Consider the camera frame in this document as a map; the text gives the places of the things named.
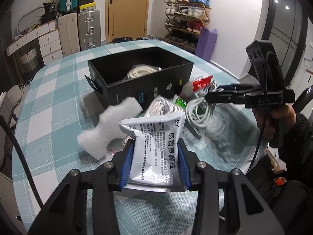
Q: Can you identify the red snack packet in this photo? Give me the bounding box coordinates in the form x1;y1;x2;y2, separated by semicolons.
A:
179;75;213;98

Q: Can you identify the white charging cable bundle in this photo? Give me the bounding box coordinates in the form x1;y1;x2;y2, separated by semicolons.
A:
186;80;227;137

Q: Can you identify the green snack packet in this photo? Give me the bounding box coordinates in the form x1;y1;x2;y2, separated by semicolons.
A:
172;94;187;109

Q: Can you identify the bagged white braided rope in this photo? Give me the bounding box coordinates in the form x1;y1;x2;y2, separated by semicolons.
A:
144;95;183;118

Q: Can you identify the white foam block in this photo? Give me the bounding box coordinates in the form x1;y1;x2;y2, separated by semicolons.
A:
77;97;143;160

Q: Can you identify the silver medicine sachet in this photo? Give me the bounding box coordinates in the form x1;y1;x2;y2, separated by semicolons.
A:
119;111;186;193

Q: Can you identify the person's right hand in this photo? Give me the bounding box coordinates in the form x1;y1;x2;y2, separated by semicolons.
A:
252;104;297;147

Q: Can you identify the purple bag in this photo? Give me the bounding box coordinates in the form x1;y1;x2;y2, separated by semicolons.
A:
195;28;218;61

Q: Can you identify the wooden shoe rack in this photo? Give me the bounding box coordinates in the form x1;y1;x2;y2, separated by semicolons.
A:
164;0;211;54

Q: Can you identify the black storage box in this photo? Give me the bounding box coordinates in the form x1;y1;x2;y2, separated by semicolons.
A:
86;47;194;109

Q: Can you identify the teal plaid tablecloth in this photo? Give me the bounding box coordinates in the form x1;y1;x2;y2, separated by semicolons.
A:
15;40;267;234

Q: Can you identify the wooden door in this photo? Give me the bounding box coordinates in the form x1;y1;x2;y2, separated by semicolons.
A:
105;0;149;42

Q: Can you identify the laundry basket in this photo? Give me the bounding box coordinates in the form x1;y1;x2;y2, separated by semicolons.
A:
20;48;39;73

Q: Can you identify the silver suitcase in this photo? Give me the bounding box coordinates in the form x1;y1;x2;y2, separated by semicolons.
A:
77;9;101;50

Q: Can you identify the white drawer desk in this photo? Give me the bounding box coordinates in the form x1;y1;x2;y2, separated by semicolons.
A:
6;20;63;65

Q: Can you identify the beige suitcase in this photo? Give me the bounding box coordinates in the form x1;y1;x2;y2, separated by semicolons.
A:
58;13;80;57

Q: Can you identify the black cable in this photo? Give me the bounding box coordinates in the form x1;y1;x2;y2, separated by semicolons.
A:
0;115;45;209

